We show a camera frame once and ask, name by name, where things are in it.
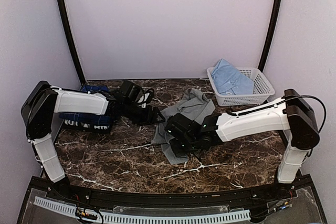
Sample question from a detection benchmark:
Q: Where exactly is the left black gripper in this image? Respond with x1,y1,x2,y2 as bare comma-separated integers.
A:
122,101,165,126

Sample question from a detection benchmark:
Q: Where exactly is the grey long sleeve shirt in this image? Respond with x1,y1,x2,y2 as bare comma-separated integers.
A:
151,88,215,165

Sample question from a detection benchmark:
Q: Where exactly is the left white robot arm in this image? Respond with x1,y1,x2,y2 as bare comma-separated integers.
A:
21,81,165,201

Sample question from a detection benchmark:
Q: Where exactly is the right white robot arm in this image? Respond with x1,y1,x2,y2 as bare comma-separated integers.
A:
165,89,323,200

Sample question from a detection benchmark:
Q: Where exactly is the blue plaid folded shirt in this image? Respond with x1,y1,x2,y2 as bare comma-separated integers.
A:
54,85,120,125

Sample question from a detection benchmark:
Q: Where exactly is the light blue shirt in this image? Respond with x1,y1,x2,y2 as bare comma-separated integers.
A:
211,59,254,95

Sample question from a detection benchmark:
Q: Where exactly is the white plastic basket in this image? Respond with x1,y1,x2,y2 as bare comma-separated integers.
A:
207,67,275,106

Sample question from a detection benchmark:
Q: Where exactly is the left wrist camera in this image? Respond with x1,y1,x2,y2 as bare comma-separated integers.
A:
113,81,154,108

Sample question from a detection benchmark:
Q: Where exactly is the white slotted cable duct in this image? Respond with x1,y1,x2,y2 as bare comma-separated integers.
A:
34,196,250,223

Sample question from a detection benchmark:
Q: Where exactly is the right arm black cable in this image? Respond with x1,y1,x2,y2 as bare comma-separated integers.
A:
278,94,328,156

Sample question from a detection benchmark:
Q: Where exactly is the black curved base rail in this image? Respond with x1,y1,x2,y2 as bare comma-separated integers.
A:
25,175,312,211

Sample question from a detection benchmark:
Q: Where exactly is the left black frame post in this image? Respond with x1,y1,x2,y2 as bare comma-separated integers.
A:
57,0,86,85

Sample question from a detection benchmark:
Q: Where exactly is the black frame post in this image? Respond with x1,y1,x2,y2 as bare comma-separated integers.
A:
57,0,86,85
258,0,281,72

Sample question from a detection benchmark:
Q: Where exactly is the right black frame post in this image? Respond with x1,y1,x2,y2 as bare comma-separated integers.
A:
258,0,281,72

